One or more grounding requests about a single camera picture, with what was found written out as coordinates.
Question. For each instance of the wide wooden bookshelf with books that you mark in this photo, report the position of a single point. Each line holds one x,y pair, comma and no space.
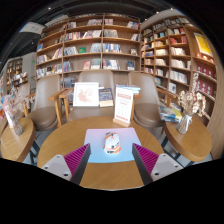
83,43

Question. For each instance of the white picture board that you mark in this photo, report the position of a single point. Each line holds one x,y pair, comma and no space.
86,94

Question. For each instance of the white red standing sign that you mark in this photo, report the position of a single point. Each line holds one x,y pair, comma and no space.
123,105

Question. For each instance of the round wooden side table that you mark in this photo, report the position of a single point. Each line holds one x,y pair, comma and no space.
16,143
190,143

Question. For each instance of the small distant wooden bookshelf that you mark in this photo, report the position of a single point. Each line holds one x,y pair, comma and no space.
15,71

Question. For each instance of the dark blue book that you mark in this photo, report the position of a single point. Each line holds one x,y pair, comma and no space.
106,97

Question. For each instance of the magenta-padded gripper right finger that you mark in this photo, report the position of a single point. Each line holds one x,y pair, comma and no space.
146,159

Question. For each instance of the stack of colourful books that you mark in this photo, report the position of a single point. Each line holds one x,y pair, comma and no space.
170,115

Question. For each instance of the pink blue gradient mouse pad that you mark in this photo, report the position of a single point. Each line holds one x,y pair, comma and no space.
95,146

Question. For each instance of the beige wooden armchair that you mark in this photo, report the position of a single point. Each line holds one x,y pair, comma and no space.
45,96
96,75
146,96

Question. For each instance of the tall wooden bookshelf with poster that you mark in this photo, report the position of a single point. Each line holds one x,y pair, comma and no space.
173,60

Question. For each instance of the glass vase with dried flowers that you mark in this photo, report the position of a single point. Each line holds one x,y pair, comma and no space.
184,125

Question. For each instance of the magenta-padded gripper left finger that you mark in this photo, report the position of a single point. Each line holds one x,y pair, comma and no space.
77,159

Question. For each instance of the white orange patterned computer mouse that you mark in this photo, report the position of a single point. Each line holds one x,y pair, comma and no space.
112,143

